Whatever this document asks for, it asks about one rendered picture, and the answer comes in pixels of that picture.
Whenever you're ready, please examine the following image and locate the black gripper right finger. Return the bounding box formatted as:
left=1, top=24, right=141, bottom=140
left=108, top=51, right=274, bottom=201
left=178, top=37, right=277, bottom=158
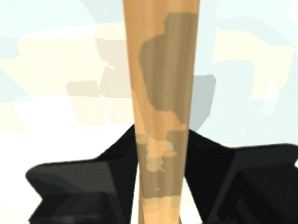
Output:
left=184, top=129, right=298, bottom=224

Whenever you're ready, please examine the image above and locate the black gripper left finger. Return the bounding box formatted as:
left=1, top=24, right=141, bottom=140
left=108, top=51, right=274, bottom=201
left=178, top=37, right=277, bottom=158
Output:
left=25, top=124, right=138, bottom=224

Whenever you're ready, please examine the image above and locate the long wooden board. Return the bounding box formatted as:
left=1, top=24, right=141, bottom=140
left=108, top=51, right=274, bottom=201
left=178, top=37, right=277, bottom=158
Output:
left=123, top=0, right=201, bottom=224

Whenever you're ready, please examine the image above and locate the wooden post with slot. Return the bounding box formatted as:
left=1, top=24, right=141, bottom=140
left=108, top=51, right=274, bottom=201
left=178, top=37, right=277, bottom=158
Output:
left=137, top=174, right=182, bottom=224

